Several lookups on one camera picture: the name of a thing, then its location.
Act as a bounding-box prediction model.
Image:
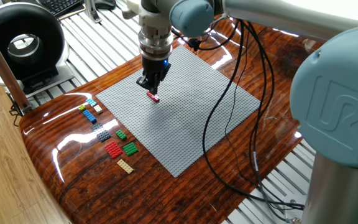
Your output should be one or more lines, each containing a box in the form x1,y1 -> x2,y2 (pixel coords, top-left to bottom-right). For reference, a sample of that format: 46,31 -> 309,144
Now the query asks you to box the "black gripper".
135,55 -> 172,95

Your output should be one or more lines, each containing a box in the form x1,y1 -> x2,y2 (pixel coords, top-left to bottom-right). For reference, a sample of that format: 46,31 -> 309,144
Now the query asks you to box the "red long Lego brick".
145,91 -> 161,103

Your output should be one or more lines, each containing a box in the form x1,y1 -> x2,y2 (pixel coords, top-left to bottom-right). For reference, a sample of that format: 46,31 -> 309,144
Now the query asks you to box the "blue long Lego brick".
82,109 -> 98,124

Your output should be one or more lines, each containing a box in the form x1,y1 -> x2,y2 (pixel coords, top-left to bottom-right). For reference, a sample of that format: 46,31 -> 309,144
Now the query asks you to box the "grey Lego baseplate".
95,45 -> 261,178

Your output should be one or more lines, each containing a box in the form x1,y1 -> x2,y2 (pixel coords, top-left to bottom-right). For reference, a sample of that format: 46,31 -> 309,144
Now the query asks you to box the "green square Lego plate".
122,142 -> 139,157

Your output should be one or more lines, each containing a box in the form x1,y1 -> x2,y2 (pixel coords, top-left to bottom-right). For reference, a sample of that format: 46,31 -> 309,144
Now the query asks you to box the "dark grey Lego plate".
91,123 -> 112,143

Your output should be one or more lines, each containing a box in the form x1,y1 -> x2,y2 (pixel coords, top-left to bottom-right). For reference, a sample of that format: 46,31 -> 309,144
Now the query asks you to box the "red Lego plate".
104,141 -> 124,159

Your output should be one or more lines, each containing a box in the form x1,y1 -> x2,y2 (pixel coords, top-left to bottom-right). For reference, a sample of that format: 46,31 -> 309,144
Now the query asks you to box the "tan Lego plate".
116,159 -> 134,175

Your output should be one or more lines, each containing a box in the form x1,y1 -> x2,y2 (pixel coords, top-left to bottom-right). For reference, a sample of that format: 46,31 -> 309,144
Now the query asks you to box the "black computer mouse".
94,0 -> 117,10

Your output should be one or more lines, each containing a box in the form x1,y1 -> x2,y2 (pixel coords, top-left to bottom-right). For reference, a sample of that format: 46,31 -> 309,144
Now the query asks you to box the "black keyboard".
37,0 -> 85,18

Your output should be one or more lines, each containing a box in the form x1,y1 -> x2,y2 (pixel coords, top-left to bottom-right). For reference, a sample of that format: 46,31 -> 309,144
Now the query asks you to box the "glossy wood-grain table mat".
19,18 -> 323,224

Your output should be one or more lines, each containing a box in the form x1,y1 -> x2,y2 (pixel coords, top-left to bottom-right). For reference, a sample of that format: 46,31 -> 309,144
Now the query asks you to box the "brown wooden pole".
0,18 -> 32,114

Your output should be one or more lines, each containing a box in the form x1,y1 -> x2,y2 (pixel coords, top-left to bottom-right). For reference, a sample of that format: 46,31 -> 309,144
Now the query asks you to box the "black cable with ferrite bead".
171,18 -> 305,210

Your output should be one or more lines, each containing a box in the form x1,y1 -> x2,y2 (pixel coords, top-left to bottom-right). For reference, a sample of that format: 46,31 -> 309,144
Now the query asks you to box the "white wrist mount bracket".
121,0 -> 172,30

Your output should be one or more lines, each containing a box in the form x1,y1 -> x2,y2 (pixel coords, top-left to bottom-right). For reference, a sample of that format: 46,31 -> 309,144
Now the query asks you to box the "aluminium bracket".
83,0 -> 102,24

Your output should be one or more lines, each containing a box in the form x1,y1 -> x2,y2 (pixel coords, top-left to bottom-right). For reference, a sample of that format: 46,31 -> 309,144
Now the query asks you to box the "black cable with grey sleeve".
241,20 -> 305,223

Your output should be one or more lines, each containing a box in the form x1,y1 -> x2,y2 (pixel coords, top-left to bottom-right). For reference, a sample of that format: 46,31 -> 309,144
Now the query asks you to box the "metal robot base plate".
283,194 -> 306,224

